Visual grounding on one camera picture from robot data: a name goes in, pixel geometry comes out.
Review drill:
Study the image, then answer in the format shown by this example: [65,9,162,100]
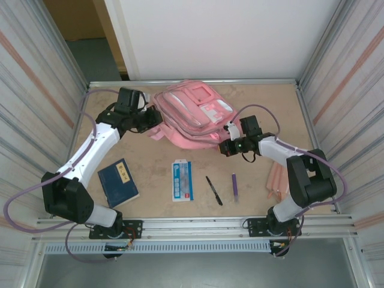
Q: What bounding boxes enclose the grey metal shelf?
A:
[37,254,358,288]

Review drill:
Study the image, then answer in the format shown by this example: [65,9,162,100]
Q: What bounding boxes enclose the slotted grey cable duct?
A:
[43,241,272,255]

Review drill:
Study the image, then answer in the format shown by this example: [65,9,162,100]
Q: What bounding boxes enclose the black pen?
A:
[205,175,224,206]

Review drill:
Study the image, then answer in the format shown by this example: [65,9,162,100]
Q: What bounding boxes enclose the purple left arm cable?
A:
[4,88,151,264]

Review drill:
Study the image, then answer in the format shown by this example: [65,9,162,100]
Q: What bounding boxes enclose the purple pen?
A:
[230,173,241,203]

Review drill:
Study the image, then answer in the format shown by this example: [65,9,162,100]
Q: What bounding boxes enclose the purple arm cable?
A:
[4,88,151,264]
[229,104,349,258]

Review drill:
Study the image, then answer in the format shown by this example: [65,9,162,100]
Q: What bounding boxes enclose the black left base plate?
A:
[89,220,144,240]

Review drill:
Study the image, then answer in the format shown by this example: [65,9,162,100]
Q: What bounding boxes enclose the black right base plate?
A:
[246,217,302,238]

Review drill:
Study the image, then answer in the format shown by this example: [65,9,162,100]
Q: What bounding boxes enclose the long aluminium mounting rail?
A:
[31,213,359,242]

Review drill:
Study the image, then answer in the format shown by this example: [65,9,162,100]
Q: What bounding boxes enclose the pink backpack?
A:
[145,79,241,149]

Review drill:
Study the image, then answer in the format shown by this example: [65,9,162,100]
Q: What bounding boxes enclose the aluminium frame post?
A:
[298,0,353,86]
[37,0,91,88]

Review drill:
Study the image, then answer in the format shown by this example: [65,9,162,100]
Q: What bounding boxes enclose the blue white stationery package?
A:
[171,161,195,202]

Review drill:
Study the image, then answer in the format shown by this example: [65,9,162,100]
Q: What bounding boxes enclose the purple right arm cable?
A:
[229,104,349,258]

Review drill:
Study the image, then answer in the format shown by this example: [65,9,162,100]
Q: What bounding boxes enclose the aluminium table edge rail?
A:
[88,78,298,88]
[295,83,341,214]
[50,85,91,217]

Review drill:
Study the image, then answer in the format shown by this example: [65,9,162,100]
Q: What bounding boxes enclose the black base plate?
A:
[89,220,144,240]
[246,217,302,238]

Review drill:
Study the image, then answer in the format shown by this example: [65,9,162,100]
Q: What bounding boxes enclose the brown board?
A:
[41,0,128,73]

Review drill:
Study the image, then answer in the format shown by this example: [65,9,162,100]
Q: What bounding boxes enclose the small circuit board with wires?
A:
[104,243,134,252]

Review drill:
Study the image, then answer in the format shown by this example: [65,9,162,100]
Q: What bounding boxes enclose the dark blue book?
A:
[97,158,141,209]

